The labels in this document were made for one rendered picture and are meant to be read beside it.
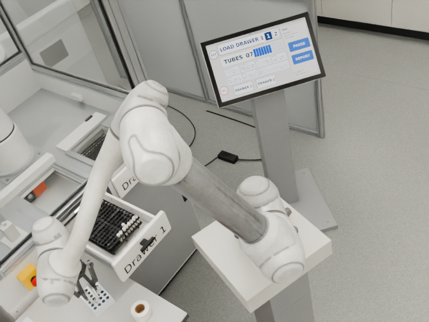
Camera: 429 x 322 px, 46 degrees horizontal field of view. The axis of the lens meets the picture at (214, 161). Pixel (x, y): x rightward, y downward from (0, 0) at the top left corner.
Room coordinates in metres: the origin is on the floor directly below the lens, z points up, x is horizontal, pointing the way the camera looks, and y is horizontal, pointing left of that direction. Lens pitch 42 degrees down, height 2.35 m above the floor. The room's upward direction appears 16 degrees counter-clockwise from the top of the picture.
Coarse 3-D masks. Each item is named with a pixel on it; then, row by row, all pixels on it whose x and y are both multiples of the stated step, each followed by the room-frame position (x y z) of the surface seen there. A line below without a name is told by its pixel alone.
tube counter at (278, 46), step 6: (276, 42) 2.00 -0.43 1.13; (282, 42) 1.99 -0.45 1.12; (258, 48) 2.00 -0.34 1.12; (264, 48) 1.99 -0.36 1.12; (270, 48) 1.99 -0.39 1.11; (276, 48) 1.98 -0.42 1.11; (282, 48) 1.98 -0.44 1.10; (246, 54) 1.99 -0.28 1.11; (252, 54) 1.98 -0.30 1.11; (258, 54) 1.98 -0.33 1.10; (264, 54) 1.97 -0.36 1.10; (246, 60) 1.97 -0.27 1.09
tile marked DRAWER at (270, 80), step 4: (268, 76) 1.91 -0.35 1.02; (272, 76) 1.91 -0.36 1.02; (256, 80) 1.91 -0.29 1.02; (260, 80) 1.90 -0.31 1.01; (264, 80) 1.90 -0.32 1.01; (268, 80) 1.90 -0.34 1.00; (272, 80) 1.89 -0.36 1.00; (276, 80) 1.89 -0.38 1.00; (260, 84) 1.89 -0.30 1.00; (264, 84) 1.89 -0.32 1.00; (268, 84) 1.89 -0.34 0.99; (272, 84) 1.88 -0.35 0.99; (260, 88) 1.88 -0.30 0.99
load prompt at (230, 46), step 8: (264, 32) 2.04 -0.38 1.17; (272, 32) 2.03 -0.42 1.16; (232, 40) 2.04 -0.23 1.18; (240, 40) 2.03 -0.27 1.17; (248, 40) 2.03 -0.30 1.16; (256, 40) 2.02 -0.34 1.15; (264, 40) 2.01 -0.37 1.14; (272, 40) 2.01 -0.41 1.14; (224, 48) 2.02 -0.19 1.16; (232, 48) 2.02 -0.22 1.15; (240, 48) 2.01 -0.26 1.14
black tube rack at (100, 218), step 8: (104, 200) 1.54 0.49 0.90; (104, 208) 1.52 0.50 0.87; (112, 208) 1.50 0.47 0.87; (120, 208) 1.46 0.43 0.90; (104, 216) 1.45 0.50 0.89; (112, 216) 1.43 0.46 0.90; (120, 216) 1.45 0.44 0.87; (128, 216) 1.41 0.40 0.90; (96, 224) 1.44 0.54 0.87; (104, 224) 1.40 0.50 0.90; (112, 224) 1.39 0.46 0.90; (120, 224) 1.40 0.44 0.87; (96, 232) 1.37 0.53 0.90; (104, 232) 1.39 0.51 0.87; (112, 232) 1.35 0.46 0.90; (88, 240) 1.37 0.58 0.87; (96, 240) 1.35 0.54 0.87; (104, 240) 1.32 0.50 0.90; (104, 248) 1.31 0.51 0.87; (112, 248) 1.29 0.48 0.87
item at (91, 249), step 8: (112, 200) 1.55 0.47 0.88; (120, 200) 1.52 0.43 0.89; (128, 208) 1.48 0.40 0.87; (136, 208) 1.44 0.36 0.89; (144, 216) 1.41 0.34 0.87; (152, 216) 1.38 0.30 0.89; (72, 224) 1.47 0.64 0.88; (144, 224) 1.40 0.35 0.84; (136, 232) 1.37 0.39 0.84; (128, 240) 1.34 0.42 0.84; (88, 248) 1.31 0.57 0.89; (96, 248) 1.35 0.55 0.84; (120, 248) 1.31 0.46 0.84; (96, 256) 1.27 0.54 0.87; (104, 256) 1.24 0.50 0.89; (112, 256) 1.28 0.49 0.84
